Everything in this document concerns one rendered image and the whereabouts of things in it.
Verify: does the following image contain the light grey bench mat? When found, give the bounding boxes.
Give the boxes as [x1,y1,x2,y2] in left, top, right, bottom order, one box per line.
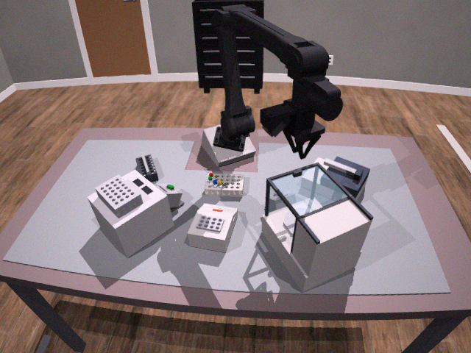
[3,140,451,295]

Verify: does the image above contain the white tube rack with holes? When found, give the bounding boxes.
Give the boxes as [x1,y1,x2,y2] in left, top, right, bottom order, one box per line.
[205,174,244,197]

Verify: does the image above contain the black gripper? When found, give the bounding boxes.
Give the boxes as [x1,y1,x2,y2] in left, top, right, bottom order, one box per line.
[283,111,325,160]

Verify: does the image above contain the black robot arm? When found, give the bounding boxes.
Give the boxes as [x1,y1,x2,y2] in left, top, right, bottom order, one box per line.
[210,4,343,152]

